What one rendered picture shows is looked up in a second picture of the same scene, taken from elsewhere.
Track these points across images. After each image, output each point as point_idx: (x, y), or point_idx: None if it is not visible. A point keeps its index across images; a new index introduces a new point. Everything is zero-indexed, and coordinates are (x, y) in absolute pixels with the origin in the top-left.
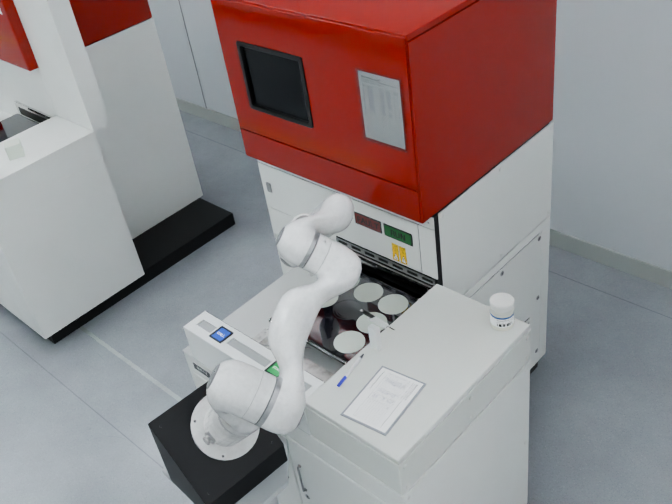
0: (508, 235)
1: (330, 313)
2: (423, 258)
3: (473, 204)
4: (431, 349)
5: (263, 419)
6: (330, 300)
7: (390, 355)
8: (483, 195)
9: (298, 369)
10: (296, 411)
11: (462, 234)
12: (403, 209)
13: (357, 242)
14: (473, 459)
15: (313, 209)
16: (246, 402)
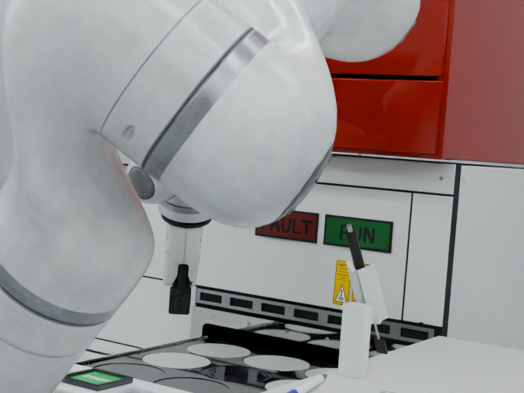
0: (523, 342)
1: (198, 374)
2: (412, 277)
3: (498, 208)
4: (490, 385)
5: (212, 91)
6: (193, 363)
7: (394, 384)
8: (509, 207)
9: (316, 39)
10: (323, 108)
11: (480, 259)
12: (398, 134)
13: (248, 286)
14: None
15: (157, 234)
16: (165, 12)
